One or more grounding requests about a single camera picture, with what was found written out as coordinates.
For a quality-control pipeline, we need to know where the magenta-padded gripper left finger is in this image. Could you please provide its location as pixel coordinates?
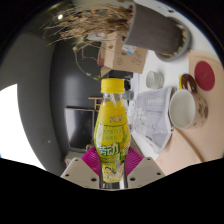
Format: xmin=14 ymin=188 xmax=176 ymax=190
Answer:
xmin=60 ymin=146 xmax=101 ymax=190

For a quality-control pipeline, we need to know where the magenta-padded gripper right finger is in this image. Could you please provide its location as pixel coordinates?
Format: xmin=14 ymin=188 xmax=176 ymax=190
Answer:
xmin=124 ymin=146 xmax=166 ymax=190

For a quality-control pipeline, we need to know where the yellow drink bottle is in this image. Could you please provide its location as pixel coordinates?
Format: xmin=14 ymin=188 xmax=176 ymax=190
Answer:
xmin=93 ymin=77 xmax=132 ymax=184

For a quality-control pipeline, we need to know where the wooden easel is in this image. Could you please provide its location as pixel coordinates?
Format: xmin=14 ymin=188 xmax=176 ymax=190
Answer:
xmin=88 ymin=96 xmax=103 ymax=112

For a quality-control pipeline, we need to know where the small glass jar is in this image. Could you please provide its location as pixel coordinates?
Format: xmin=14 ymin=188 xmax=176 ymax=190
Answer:
xmin=145 ymin=70 xmax=165 ymax=90

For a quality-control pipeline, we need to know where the flat round red coaster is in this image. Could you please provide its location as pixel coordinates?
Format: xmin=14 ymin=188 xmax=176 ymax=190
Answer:
xmin=194 ymin=60 xmax=216 ymax=92

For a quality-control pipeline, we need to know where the dry plant in grey pot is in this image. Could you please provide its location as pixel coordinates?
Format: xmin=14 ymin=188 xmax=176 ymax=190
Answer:
xmin=41 ymin=1 xmax=184 ymax=82

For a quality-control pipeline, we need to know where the black wall screen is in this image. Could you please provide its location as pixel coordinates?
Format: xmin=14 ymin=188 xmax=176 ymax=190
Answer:
xmin=63 ymin=107 xmax=96 ymax=153

